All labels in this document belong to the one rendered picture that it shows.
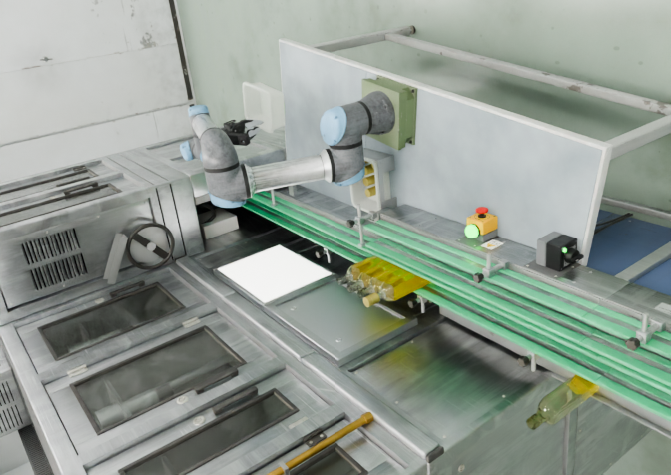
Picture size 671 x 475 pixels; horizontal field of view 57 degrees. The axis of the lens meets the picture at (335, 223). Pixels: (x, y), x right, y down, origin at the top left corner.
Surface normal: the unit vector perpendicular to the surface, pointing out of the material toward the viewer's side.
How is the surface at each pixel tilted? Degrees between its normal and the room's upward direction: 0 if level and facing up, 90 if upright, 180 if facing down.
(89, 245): 90
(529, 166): 0
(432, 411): 90
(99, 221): 90
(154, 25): 90
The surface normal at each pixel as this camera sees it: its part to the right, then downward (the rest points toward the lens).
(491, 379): -0.11, -0.92
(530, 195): -0.80, 0.31
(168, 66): 0.59, 0.26
